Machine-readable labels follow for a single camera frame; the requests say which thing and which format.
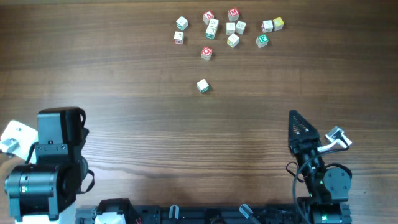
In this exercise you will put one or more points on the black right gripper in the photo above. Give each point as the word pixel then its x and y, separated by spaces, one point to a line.
pixel 308 139

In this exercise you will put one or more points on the wooden block green bird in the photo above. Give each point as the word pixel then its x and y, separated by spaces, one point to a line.
pixel 203 86

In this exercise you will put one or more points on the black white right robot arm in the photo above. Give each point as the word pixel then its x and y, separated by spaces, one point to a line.
pixel 320 190

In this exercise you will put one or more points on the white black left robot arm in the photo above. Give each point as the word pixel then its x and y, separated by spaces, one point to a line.
pixel 44 188

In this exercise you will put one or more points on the green letter F block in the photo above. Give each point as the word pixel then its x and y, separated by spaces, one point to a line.
pixel 262 40

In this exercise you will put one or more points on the wooden block red blue side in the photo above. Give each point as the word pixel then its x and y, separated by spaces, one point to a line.
pixel 267 26

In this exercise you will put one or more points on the wooden block yellow side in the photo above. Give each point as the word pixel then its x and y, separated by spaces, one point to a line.
pixel 233 40

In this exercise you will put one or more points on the red letter Q block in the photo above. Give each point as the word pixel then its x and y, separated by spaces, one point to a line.
pixel 206 53

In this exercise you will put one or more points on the wooden block green N side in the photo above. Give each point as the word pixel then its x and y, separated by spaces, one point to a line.
pixel 230 28

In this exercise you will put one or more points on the red letter M block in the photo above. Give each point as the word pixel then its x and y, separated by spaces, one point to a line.
pixel 233 14

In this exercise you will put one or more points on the plain wooden picture block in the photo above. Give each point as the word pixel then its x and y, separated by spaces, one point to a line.
pixel 213 23

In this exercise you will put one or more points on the red letter A block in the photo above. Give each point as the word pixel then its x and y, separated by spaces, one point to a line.
pixel 207 16

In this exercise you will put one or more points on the wooden block teal edge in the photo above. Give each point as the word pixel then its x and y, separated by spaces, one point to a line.
pixel 182 23

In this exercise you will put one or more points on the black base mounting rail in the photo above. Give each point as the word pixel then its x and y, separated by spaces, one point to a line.
pixel 217 214

